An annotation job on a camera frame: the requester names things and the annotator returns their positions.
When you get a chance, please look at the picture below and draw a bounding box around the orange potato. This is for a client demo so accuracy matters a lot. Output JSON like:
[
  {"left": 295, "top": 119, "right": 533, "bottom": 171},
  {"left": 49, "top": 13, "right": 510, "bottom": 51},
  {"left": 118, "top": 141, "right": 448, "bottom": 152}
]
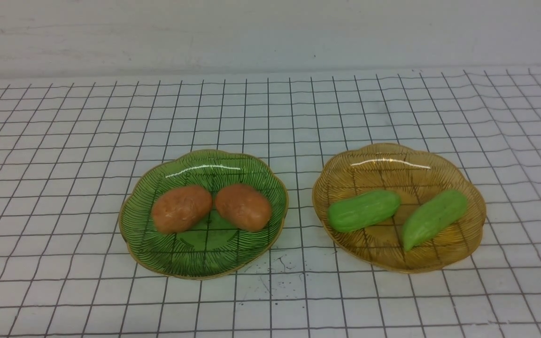
[
  {"left": 152, "top": 185, "right": 213, "bottom": 234},
  {"left": 214, "top": 184, "right": 272, "bottom": 232}
]

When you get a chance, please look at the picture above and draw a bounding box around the green cucumber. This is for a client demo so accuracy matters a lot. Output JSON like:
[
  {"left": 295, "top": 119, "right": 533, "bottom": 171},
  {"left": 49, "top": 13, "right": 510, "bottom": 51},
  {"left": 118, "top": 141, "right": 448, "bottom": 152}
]
[{"left": 327, "top": 190, "right": 401, "bottom": 233}]

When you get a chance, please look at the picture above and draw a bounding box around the green bitter gourd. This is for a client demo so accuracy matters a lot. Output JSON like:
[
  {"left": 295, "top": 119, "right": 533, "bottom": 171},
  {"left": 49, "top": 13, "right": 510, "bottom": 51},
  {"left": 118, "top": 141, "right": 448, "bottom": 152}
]
[{"left": 402, "top": 190, "right": 468, "bottom": 252}]

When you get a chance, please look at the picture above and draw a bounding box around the green transparent plastic plate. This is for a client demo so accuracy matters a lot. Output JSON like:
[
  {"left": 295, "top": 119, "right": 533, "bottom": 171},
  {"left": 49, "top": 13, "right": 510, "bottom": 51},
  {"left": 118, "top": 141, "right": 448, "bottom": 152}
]
[{"left": 117, "top": 149, "right": 288, "bottom": 280}]

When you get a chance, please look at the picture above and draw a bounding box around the amber transparent plastic plate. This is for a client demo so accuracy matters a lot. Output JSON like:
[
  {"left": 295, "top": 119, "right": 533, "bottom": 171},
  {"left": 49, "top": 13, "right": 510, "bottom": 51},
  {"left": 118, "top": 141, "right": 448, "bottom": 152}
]
[{"left": 312, "top": 143, "right": 487, "bottom": 274}]

